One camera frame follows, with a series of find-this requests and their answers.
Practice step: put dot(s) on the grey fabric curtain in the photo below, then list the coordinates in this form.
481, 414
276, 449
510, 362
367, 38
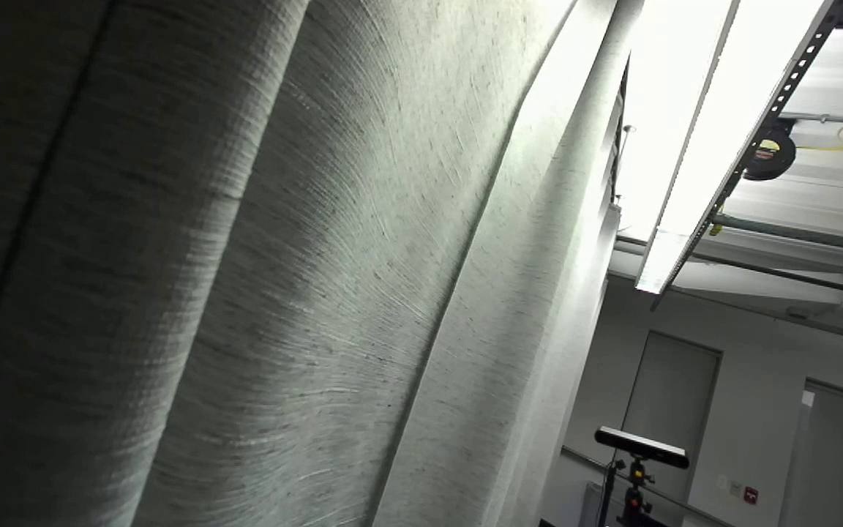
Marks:
299, 261

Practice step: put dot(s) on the grey door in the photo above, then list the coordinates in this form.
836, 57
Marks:
668, 403

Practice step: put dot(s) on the ceiling light panel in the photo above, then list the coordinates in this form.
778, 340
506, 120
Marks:
700, 79

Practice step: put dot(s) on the black stereo camera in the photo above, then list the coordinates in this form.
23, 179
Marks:
643, 445

